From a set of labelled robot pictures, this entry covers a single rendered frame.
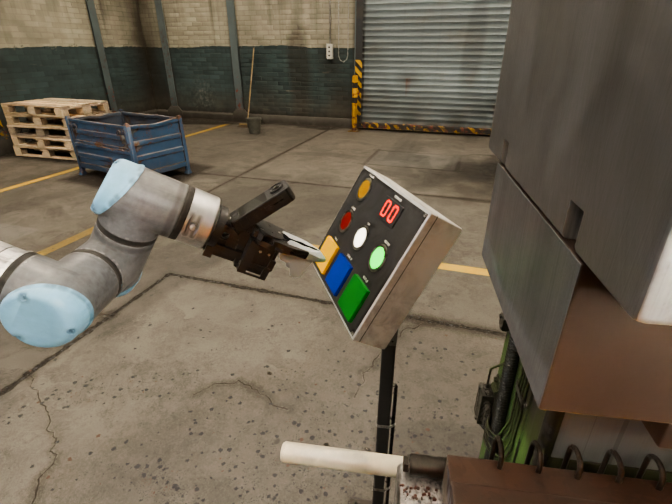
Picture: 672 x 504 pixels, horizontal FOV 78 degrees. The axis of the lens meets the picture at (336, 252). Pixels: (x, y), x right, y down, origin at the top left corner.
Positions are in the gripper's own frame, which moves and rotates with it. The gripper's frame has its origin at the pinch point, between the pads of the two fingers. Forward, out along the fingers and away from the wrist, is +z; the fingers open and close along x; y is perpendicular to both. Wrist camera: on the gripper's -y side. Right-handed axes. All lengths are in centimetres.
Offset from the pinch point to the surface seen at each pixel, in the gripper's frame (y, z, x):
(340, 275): 5.4, 10.3, -7.9
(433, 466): 11.6, 14.2, 34.1
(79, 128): 127, -117, -510
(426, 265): -7.7, 16.3, 7.2
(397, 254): -6.9, 11.1, 5.1
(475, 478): 7.1, 14.5, 39.4
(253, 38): -90, 53, -866
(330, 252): 4.3, 10.3, -17.6
